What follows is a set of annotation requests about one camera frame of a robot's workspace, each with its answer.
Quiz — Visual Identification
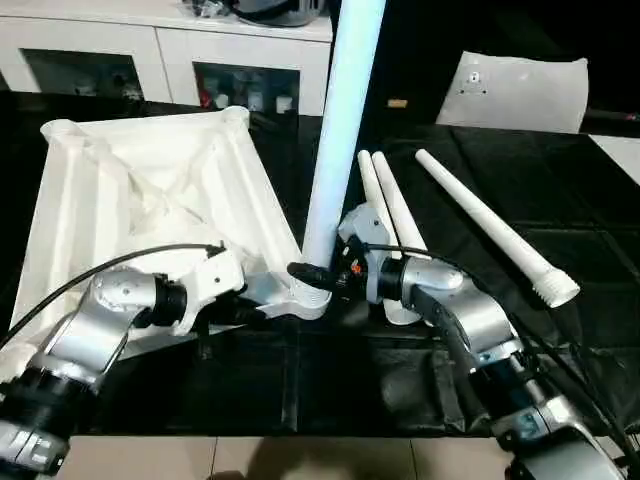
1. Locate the white plastic table leg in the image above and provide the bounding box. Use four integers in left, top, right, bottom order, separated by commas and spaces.
357, 151, 425, 327
370, 152, 430, 261
288, 0, 387, 307
414, 148, 581, 309

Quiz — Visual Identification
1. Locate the white plastic table top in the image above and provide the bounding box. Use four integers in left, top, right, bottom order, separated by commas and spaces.
0, 105, 334, 381

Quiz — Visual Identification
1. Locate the black work mat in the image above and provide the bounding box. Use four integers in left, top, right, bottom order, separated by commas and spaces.
0, 89, 640, 439

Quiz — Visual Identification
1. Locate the black cabinet with gold label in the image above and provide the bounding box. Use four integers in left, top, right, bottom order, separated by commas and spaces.
329, 0, 471, 126

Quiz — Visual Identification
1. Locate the grey rounded container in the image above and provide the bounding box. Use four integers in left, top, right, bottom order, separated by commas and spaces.
234, 0, 321, 27

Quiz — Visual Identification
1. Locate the white cabinet with glass doors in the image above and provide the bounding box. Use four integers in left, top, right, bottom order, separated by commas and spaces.
0, 0, 335, 119

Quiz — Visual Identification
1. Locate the dark crumpled object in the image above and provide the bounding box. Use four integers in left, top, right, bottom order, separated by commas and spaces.
182, 0, 236, 19

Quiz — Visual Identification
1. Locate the white flat board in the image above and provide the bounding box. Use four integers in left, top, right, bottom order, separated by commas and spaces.
589, 133, 640, 179

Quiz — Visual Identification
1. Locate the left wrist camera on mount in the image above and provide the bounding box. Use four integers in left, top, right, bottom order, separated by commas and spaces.
172, 242, 249, 339

